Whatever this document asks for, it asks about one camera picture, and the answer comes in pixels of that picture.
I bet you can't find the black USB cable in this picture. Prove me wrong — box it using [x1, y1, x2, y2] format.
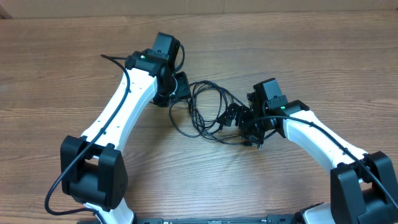
[169, 80, 264, 151]

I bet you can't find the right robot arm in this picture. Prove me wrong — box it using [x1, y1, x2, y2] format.
[216, 78, 397, 223]

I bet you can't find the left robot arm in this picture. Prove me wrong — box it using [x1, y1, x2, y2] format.
[54, 32, 191, 223]

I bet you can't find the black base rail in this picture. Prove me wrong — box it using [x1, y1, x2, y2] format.
[133, 202, 354, 224]

